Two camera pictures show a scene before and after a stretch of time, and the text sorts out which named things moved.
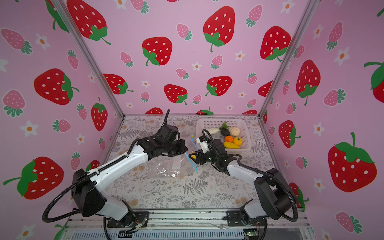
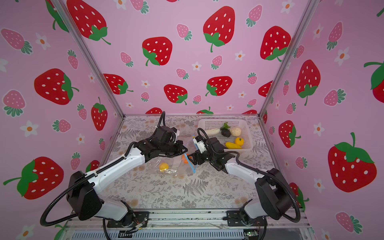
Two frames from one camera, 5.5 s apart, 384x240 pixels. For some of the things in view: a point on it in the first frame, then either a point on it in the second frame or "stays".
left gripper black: x=182 y=144 stays
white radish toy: x=213 y=130 stays
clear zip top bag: x=181 y=165 stays
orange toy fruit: x=228 y=138 -> x=185 y=160
